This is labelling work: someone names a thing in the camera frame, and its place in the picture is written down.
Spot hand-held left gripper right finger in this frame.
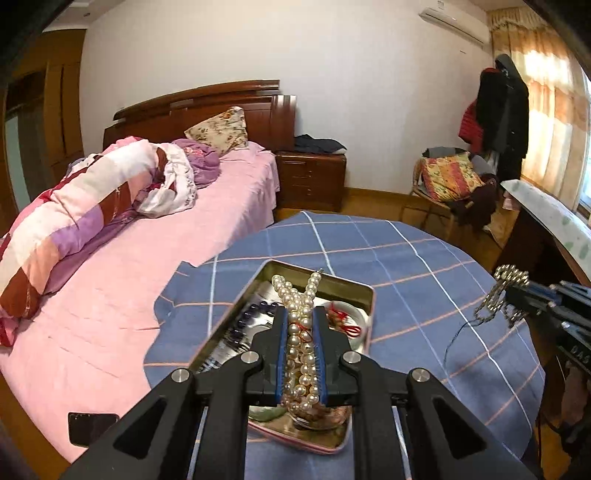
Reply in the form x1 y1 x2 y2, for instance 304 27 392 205
311 305 536 480

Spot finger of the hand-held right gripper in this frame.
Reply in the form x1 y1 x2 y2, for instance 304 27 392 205
503 294 573 329
505 279 591 302

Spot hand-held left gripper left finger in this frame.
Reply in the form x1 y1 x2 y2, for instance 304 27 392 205
60 305 289 480

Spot white pearl necklace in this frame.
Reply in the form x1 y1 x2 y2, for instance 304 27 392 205
270 271 324 416

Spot metallic bead necklace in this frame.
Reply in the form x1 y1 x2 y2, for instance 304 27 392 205
444 264 531 367

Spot dark purple bead bracelet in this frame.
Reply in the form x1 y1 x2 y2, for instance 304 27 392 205
228 300 278 342

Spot pale green bangle red thread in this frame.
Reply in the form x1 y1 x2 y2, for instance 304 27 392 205
325 300 371 341

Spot rectangular metal tin box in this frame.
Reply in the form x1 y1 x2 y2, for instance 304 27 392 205
187 259 376 455

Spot person's right hand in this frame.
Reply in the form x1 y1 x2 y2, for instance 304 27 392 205
561 362 591 423

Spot printed paper sheet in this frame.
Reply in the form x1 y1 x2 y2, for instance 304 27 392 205
203 281 283 365

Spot desk with white top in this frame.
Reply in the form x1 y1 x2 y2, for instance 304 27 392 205
499 180 591 287

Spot dark garment on chair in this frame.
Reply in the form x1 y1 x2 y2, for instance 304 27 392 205
450 173 498 234

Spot blue plaid cloth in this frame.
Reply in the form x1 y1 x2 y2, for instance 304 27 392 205
144 210 546 480

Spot colourful patterned cushion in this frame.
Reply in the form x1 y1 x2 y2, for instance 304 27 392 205
419 154 485 201

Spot wooden chair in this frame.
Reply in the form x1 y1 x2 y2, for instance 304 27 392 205
399 148 499 232

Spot pink bed with headboard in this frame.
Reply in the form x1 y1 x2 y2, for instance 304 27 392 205
0 141 281 462

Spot hanging red garment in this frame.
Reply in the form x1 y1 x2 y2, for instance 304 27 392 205
458 99 485 153

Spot hanging black coat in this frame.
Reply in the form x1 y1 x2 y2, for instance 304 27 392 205
475 54 530 174

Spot wooden nightstand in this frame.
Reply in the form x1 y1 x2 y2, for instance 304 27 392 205
276 152 347 213

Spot patterned orange curtain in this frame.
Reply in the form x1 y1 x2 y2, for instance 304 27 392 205
489 7 591 208

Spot black phone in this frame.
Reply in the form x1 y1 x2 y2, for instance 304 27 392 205
68 412 120 447

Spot white floral blanket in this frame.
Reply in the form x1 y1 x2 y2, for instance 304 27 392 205
136 142 198 219

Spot purple cloth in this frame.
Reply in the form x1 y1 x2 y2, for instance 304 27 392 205
171 138 221 188

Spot dark folded clothes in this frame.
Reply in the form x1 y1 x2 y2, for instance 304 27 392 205
293 134 347 155

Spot floral pillow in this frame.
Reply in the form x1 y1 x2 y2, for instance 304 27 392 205
184 106 250 157

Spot pink purple patchwork quilt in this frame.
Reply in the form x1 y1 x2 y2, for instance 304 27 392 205
0 136 162 319

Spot wooden bed headboard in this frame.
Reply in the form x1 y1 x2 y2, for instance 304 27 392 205
102 79 297 151

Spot white air conditioner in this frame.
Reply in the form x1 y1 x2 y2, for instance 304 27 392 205
419 1 490 47

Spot wooden wardrobe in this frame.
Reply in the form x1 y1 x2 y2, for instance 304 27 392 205
0 30 86 222

